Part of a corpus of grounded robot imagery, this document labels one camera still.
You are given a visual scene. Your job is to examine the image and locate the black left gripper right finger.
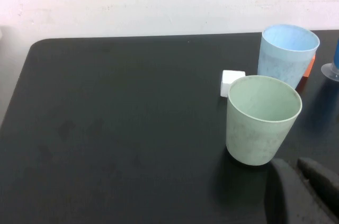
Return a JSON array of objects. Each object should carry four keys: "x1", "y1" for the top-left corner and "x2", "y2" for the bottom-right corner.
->
[{"x1": 297, "y1": 157, "x2": 339, "y2": 224}]

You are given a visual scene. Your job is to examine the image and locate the orange foam block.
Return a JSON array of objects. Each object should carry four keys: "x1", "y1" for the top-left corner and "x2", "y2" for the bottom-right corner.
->
[{"x1": 296, "y1": 54, "x2": 316, "y2": 87}]

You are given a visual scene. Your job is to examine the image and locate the white foam cube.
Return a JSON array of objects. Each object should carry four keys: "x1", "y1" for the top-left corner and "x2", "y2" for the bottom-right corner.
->
[{"x1": 220, "y1": 69, "x2": 246, "y2": 98}]

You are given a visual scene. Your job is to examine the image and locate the light blue plastic cup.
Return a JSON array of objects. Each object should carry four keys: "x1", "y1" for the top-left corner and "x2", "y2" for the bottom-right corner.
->
[{"x1": 257, "y1": 24, "x2": 320, "y2": 89}]

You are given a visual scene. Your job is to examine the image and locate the pale green plastic cup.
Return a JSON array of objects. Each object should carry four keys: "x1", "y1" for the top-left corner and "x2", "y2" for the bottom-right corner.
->
[{"x1": 226, "y1": 75, "x2": 303, "y2": 167}]

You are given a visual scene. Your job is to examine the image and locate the blue cone cup clear base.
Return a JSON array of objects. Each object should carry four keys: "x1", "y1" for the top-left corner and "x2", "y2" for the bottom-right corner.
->
[{"x1": 320, "y1": 39, "x2": 339, "y2": 82}]

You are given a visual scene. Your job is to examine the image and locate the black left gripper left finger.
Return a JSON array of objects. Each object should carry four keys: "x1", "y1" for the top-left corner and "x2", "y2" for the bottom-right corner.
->
[{"x1": 264, "y1": 159, "x2": 335, "y2": 224}]

